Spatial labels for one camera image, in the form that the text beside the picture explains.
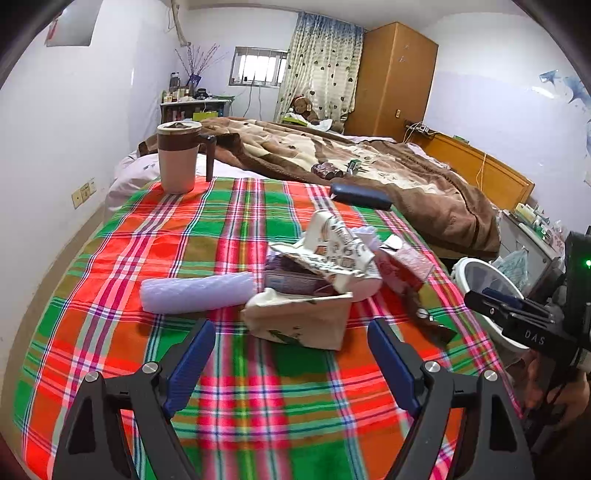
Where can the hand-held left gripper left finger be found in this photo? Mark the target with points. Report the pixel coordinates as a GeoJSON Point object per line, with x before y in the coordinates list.
{"type": "Point", "coordinates": [191, 364]}

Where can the cluttered white shelf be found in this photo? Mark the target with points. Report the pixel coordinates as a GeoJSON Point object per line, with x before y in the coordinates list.
{"type": "Point", "coordinates": [194, 108]}

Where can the heart patterned curtain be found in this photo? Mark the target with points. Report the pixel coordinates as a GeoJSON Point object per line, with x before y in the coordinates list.
{"type": "Point", "coordinates": [323, 64]}

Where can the wall outlet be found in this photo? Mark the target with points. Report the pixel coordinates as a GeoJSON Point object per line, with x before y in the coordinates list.
{"type": "Point", "coordinates": [83, 194]}

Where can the small dark patterned pouch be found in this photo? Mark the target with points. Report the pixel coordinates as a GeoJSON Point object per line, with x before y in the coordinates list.
{"type": "Point", "coordinates": [325, 170]}

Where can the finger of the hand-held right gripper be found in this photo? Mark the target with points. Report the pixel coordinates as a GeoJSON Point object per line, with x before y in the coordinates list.
{"type": "Point", "coordinates": [501, 295]}
{"type": "Point", "coordinates": [485, 304]}

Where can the white foam fruit net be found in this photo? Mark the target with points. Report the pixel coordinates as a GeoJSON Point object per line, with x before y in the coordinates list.
{"type": "Point", "coordinates": [369, 235]}

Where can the white bubble wrap roll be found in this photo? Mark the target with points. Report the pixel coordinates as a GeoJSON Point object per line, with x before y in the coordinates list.
{"type": "Point", "coordinates": [198, 291]}

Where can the green white boxes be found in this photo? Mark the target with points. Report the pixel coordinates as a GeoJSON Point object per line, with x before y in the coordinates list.
{"type": "Point", "coordinates": [526, 212]}

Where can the small green box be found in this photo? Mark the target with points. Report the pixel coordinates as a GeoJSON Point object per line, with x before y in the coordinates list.
{"type": "Point", "coordinates": [354, 166]}

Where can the barred window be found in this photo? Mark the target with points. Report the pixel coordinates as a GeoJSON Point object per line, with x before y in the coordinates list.
{"type": "Point", "coordinates": [256, 67]}

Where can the blue dolphin wall sticker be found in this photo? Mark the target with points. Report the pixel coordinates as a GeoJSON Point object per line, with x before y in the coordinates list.
{"type": "Point", "coordinates": [565, 87]}

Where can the printed paper cup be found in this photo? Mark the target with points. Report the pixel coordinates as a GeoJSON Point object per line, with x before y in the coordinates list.
{"type": "Point", "coordinates": [337, 249]}

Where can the beige mug with brown lid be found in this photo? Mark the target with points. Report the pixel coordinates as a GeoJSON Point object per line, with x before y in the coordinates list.
{"type": "Point", "coordinates": [178, 161]}

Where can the white wall pipe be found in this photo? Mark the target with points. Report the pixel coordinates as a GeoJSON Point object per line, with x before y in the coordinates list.
{"type": "Point", "coordinates": [180, 25]}

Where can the brown teddy bear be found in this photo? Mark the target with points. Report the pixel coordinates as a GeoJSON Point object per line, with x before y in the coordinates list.
{"type": "Point", "coordinates": [302, 108]}

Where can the multicoloured plaid cloth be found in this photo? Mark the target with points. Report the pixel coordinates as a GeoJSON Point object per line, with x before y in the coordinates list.
{"type": "Point", "coordinates": [138, 258]}

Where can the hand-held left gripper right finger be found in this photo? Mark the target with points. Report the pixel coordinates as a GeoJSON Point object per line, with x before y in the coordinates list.
{"type": "Point", "coordinates": [390, 360]}

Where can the person's right hand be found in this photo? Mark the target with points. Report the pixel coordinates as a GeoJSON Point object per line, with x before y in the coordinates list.
{"type": "Point", "coordinates": [575, 401]}

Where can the white round bin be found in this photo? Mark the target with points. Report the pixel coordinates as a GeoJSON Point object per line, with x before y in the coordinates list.
{"type": "Point", "coordinates": [461, 272]}

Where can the vase of purple branches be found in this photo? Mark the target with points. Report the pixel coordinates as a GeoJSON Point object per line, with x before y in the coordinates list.
{"type": "Point", "coordinates": [198, 62]}

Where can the grey nightstand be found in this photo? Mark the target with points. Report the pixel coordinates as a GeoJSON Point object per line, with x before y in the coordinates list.
{"type": "Point", "coordinates": [531, 244]}

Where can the printed plastic bag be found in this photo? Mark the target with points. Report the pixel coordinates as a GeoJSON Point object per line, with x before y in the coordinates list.
{"type": "Point", "coordinates": [512, 267]}

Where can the wooden headboard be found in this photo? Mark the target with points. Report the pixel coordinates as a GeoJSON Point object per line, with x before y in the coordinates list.
{"type": "Point", "coordinates": [480, 166]}

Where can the small purple printed box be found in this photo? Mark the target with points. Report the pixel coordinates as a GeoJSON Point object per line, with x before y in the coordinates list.
{"type": "Point", "coordinates": [288, 279]}

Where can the white power strip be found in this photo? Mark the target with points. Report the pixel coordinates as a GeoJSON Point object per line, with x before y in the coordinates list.
{"type": "Point", "coordinates": [418, 128]}

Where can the wooden wardrobe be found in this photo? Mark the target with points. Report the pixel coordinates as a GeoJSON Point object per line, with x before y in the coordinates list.
{"type": "Point", "coordinates": [392, 78]}

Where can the brown patterned blanket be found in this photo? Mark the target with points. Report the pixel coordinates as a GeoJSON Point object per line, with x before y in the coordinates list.
{"type": "Point", "coordinates": [415, 184]}

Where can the dark blue glasses case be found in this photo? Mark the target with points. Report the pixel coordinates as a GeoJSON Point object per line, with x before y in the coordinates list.
{"type": "Point", "coordinates": [360, 194]}

